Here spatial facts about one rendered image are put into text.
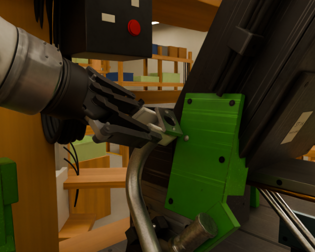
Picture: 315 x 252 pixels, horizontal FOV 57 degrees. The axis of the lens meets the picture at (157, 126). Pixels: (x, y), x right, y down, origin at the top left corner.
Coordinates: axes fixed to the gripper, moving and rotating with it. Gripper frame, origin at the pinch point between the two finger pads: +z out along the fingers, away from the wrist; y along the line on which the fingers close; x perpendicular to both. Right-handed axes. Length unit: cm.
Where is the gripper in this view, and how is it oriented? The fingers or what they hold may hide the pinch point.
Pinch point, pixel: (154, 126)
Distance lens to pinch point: 50.3
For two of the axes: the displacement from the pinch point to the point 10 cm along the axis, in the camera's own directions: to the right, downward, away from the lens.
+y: -3.0, -7.6, 5.7
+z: 6.5, 2.7, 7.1
